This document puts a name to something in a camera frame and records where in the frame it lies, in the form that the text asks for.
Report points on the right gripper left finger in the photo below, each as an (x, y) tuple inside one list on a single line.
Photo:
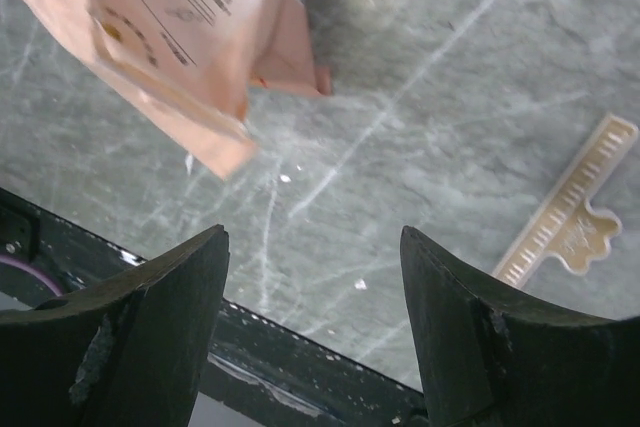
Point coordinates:
[(128, 351)]

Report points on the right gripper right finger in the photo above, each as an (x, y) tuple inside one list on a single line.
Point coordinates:
[(492, 355)]

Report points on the pink cat litter bag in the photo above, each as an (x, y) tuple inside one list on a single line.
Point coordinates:
[(187, 65)]

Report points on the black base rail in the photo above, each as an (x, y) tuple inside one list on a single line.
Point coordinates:
[(258, 373)]

